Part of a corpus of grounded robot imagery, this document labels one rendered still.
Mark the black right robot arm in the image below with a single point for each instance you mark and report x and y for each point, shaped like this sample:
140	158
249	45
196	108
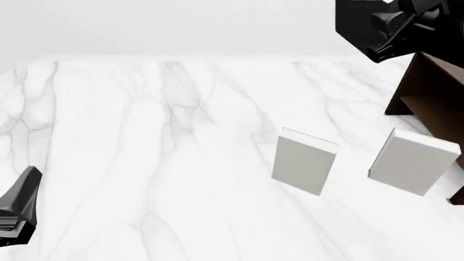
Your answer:
357	24

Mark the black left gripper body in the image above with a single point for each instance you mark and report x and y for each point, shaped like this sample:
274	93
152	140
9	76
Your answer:
12	231

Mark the dark brown wooden shelf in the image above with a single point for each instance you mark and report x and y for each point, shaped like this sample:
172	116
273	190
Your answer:
431	89

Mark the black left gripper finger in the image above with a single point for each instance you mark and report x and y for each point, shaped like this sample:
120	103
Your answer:
22	195

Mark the grey book with white pages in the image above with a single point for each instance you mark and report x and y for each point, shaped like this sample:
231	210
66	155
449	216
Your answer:
407	164
302	166

